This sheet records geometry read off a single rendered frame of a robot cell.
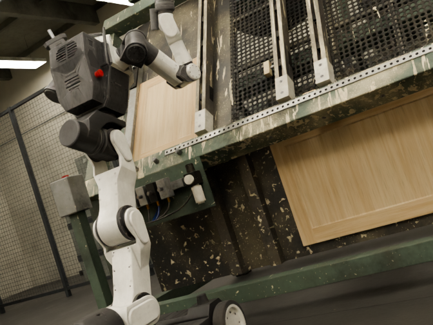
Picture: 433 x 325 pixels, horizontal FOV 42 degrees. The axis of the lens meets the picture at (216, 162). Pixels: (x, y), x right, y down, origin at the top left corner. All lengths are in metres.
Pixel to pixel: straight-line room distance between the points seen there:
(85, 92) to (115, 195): 0.43
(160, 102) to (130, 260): 1.09
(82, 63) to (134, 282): 0.90
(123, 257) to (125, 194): 0.26
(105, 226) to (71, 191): 0.59
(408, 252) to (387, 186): 0.34
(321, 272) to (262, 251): 0.44
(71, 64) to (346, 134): 1.24
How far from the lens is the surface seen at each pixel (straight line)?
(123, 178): 2.33
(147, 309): 2.19
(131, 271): 2.24
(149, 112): 3.06
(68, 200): 2.83
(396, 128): 2.55
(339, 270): 2.48
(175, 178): 2.67
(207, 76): 2.86
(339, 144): 2.61
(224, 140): 2.55
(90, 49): 2.41
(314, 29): 2.64
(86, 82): 2.35
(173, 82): 2.50
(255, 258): 2.86
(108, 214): 2.28
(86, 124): 2.28
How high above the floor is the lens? 0.62
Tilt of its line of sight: 3 degrees up
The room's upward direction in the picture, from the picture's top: 18 degrees counter-clockwise
